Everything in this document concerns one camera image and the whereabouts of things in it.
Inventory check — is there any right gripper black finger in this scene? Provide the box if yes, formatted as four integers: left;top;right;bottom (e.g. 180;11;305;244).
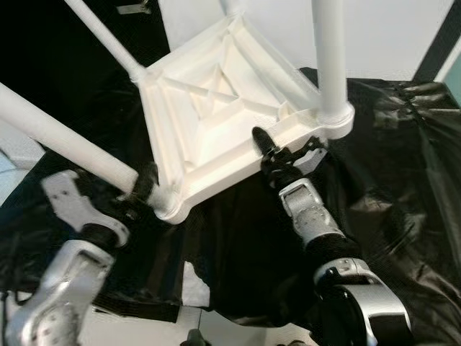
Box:
252;126;279;163
299;137;329;171

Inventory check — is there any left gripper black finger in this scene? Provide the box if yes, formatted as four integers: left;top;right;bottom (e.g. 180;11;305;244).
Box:
130;162;161;204

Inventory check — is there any black plastic table cover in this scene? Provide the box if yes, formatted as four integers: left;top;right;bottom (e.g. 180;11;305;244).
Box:
0;68;461;336

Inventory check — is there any black door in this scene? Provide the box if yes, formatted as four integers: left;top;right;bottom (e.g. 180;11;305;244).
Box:
0;0;170;156

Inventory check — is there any green glass panel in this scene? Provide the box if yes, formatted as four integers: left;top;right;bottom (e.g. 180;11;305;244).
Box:
443;50;461;96

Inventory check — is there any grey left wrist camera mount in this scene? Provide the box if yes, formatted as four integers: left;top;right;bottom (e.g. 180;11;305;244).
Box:
41;171;99;230

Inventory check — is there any black frame post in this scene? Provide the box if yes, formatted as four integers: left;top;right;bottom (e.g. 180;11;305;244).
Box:
414;0;461;84

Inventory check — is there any silver door handle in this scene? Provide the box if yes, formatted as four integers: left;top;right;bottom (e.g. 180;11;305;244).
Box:
117;3;152;15

